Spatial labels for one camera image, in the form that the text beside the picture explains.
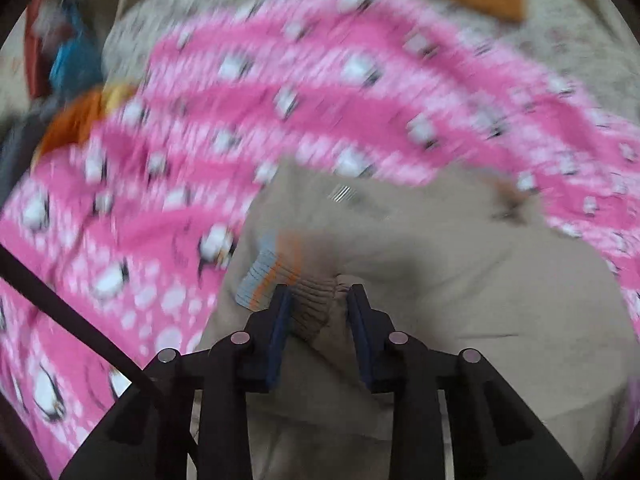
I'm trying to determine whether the blue cloth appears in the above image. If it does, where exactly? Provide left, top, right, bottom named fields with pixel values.
left=49, top=2, right=107, bottom=97

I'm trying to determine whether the pink penguin print blanket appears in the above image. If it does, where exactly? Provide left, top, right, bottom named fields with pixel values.
left=0, top=0, right=640, bottom=480

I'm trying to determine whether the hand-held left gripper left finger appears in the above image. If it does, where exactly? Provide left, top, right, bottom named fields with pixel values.
left=59, top=284, right=294, bottom=480

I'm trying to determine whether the beige garment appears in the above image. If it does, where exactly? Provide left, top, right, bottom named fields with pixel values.
left=187, top=160, right=637, bottom=480

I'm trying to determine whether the red cloth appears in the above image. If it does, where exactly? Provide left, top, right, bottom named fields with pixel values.
left=24, top=0, right=63, bottom=102

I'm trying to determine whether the black cable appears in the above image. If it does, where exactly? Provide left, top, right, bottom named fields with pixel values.
left=0, top=247, right=201, bottom=480

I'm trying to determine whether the floral bed sheet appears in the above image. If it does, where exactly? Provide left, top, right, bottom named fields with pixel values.
left=102, top=0, right=640, bottom=128

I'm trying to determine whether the orange yellow cloth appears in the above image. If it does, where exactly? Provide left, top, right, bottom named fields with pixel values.
left=36, top=84, right=137, bottom=157

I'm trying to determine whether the dark grey cloth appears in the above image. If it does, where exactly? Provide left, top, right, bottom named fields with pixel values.
left=0, top=102, right=57, bottom=203

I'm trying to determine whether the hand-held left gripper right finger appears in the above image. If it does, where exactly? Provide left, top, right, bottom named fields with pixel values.
left=346, top=284, right=584, bottom=480

